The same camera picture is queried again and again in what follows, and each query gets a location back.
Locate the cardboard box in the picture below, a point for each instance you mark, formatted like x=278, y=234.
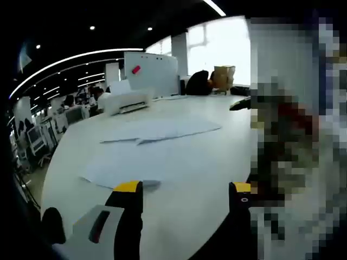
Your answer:
x=223, y=77

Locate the wide ceiling light strip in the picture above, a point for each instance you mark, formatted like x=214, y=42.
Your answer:
x=215, y=6

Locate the row of white workstations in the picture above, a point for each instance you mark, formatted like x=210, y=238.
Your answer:
x=38, y=138

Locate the white printing paper sheet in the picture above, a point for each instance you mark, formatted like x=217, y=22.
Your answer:
x=114, y=173

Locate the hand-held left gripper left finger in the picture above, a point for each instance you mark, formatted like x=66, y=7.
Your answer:
x=127, y=216

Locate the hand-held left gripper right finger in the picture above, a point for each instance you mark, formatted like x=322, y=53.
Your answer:
x=240, y=216

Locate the white printer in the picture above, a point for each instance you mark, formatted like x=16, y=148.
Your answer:
x=127, y=101

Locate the whiteboard on stand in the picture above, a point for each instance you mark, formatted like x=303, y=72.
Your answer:
x=157, y=73

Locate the stack of white printing papers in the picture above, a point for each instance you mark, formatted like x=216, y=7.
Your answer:
x=162, y=130

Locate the black chair back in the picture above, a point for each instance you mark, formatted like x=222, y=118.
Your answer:
x=52, y=224

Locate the red whiteboard eraser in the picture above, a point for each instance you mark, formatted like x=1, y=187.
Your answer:
x=136, y=70

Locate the curved ceiling light strip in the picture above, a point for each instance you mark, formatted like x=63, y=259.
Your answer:
x=127, y=49

